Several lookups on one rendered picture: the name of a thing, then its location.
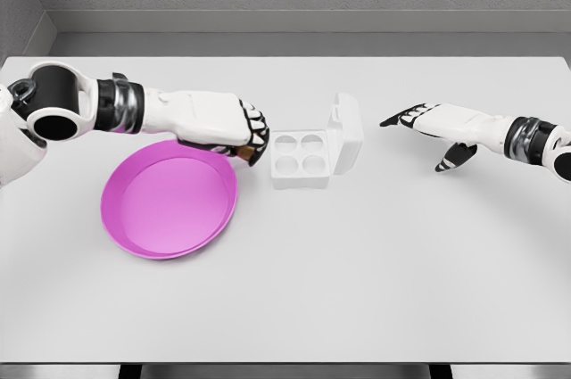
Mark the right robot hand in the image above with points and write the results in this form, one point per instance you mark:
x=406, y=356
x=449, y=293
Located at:
x=446, y=122

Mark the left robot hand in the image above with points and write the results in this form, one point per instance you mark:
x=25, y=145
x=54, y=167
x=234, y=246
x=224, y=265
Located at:
x=214, y=119

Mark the brown egg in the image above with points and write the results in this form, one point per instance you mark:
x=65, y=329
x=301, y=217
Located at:
x=245, y=152

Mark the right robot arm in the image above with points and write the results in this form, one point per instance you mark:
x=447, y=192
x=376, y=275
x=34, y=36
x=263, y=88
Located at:
x=531, y=136

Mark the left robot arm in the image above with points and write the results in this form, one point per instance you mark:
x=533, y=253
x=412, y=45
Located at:
x=58, y=102

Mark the white egg box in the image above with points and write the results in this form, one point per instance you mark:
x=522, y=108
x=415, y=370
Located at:
x=312, y=147

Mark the pink round plate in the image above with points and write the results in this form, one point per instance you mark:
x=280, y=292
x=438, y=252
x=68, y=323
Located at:
x=169, y=198

